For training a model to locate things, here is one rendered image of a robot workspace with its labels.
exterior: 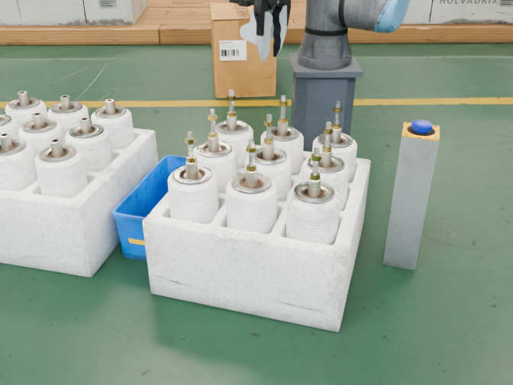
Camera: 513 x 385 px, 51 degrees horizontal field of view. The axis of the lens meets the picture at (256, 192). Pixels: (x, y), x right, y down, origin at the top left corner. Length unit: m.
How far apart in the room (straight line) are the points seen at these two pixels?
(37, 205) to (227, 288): 0.42
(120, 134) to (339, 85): 0.59
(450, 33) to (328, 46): 1.66
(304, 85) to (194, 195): 0.60
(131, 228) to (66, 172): 0.18
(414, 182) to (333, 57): 0.50
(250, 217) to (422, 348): 0.40
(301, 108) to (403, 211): 0.50
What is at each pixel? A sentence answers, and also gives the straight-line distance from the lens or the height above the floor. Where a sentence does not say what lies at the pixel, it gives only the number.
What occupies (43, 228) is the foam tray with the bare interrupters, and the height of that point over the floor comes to 0.12.
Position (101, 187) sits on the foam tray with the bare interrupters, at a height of 0.17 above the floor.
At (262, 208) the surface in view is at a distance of 0.98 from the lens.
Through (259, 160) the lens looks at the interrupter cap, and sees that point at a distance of 1.09.
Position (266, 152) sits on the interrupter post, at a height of 0.27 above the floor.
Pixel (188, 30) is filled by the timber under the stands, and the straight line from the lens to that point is 2.90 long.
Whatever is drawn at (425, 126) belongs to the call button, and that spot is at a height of 0.33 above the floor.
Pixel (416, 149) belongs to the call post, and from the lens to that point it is 1.10.
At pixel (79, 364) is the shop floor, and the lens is 1.05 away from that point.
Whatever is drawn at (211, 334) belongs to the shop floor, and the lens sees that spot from 1.06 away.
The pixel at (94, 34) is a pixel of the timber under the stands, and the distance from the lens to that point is 2.99.
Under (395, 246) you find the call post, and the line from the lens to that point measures 1.21.
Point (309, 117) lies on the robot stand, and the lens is 1.53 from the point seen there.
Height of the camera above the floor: 0.74
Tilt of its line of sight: 30 degrees down
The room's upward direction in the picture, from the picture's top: straight up
